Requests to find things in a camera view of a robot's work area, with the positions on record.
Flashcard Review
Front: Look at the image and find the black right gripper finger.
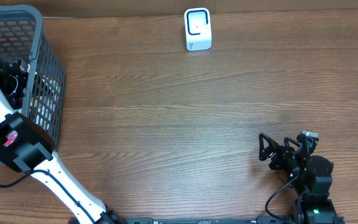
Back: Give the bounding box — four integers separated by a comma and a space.
283, 136, 305, 156
259, 133, 280, 161

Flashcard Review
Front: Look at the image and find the red purple tissue pack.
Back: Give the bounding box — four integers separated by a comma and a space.
4, 131, 18, 147

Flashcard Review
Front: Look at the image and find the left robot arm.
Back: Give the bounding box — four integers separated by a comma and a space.
0, 90, 125, 223

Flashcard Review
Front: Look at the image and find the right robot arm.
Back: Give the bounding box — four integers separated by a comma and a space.
257, 130, 345, 224

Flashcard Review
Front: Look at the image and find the white barcode scanner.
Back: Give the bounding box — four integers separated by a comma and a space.
184, 7, 212, 52

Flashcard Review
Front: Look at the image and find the grey plastic shopping basket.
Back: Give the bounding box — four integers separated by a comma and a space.
0, 5, 66, 142

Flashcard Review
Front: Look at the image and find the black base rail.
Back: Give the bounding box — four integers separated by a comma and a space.
124, 216, 283, 224

